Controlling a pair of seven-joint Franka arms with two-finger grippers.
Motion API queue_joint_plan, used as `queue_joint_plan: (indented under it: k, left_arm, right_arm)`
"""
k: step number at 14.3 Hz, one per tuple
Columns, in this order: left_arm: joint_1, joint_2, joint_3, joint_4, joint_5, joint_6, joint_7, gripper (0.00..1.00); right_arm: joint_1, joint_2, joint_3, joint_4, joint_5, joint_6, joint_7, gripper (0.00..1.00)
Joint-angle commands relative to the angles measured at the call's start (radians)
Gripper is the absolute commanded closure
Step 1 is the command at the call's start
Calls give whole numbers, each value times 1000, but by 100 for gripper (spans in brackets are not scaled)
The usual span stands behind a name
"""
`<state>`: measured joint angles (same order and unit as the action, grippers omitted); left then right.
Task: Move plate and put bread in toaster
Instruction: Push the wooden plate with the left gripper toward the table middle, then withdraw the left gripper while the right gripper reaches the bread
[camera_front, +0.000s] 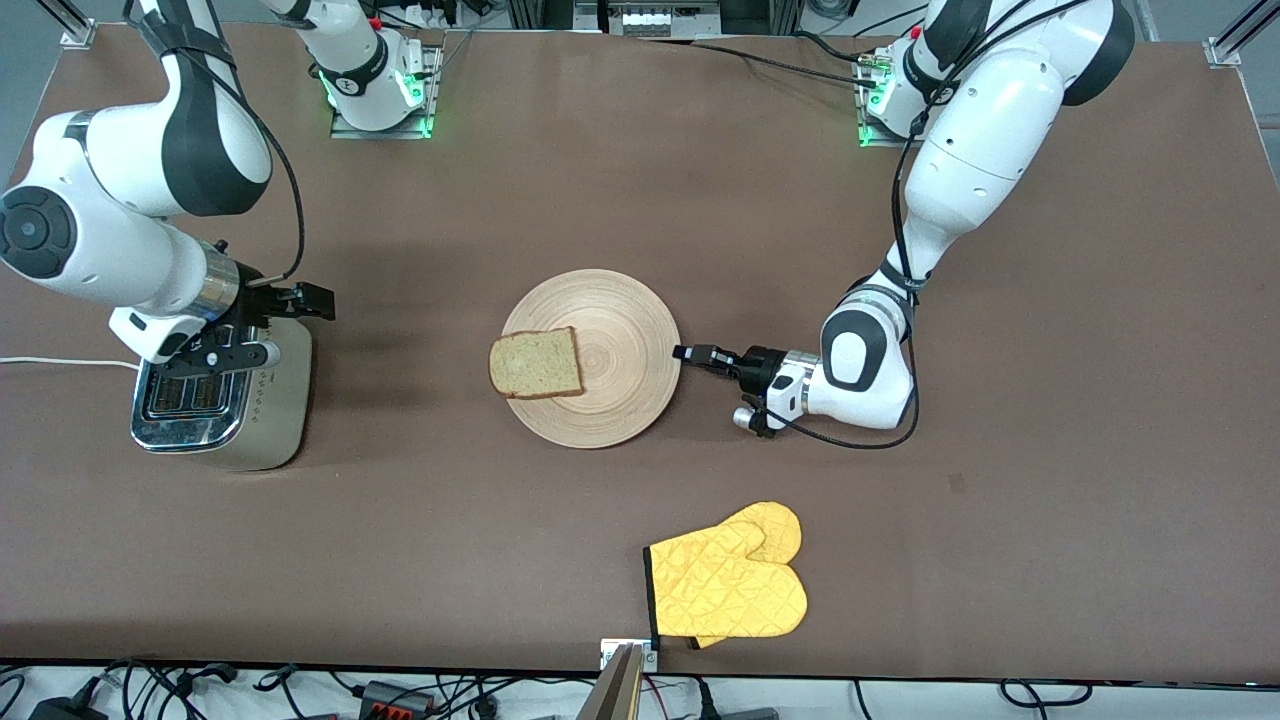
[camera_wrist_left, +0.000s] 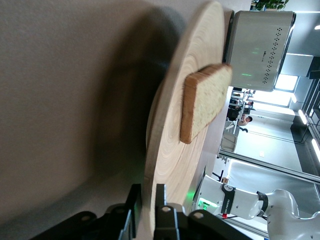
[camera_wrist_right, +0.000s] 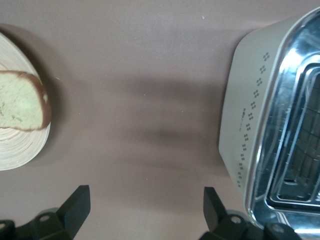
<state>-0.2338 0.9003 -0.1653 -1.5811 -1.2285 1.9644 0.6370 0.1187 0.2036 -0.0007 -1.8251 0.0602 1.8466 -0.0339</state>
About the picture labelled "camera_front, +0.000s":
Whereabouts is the white power strip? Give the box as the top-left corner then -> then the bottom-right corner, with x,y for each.
385,0 -> 471,29

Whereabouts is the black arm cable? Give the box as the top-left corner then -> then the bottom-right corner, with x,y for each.
765,0 -> 1096,452
138,15 -> 307,291

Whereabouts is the yellow quilted oven mitt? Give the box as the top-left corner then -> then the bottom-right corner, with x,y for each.
643,501 -> 808,651

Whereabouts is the grey electrical box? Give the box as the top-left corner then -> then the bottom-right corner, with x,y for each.
603,0 -> 723,37

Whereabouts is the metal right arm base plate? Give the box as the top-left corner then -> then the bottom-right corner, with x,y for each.
330,40 -> 441,141

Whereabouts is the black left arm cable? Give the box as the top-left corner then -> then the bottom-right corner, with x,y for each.
765,0 -> 1096,452

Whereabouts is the white toaster power cable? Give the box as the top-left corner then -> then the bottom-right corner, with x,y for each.
0,355 -> 141,372

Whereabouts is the long black table cable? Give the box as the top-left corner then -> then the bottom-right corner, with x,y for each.
640,38 -> 881,89

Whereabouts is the aluminium profile bar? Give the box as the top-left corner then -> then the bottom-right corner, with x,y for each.
575,640 -> 661,720

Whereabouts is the short black table cable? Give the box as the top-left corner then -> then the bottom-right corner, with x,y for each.
793,30 -> 891,67

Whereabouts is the black power adapter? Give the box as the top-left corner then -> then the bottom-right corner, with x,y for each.
28,695 -> 109,720

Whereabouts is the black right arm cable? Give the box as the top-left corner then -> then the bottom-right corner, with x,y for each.
138,15 -> 307,291

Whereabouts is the red and black connector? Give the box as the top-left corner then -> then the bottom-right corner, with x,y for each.
358,680 -> 437,718

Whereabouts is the black looped floor cable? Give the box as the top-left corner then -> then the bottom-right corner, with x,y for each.
1000,680 -> 1093,710

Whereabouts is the round light wooden plate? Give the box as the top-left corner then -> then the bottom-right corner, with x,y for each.
500,268 -> 683,450

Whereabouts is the brown bread slice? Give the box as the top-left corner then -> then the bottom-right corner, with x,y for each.
488,326 -> 585,401

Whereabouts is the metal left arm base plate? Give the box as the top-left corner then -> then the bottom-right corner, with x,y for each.
856,50 -> 931,149

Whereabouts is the chrome and beige toaster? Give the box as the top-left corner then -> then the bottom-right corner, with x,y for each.
130,300 -> 314,472

